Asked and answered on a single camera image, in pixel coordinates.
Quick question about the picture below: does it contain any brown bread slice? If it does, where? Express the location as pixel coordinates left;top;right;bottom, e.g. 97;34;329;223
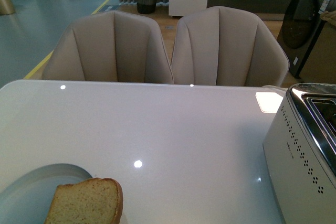
44;178;123;223

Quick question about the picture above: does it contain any light blue round plate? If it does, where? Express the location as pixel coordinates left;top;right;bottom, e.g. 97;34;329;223
1;164;91;223

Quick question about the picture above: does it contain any beige right chair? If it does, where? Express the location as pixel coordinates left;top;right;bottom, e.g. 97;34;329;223
171;6;289;87

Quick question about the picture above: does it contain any beige chair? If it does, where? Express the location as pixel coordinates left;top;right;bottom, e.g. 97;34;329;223
42;11;173;84
171;6;289;87

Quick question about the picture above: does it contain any beige left chair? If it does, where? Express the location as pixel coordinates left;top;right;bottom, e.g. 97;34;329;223
42;11;173;84

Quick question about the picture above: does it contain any white chrome toaster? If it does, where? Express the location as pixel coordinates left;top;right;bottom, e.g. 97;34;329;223
263;83;335;223

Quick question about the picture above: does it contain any dark grey washing machine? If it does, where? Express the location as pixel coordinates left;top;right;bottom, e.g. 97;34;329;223
277;0;335;78

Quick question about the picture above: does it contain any gold plant pot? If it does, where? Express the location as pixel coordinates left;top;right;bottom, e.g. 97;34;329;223
0;0;15;15

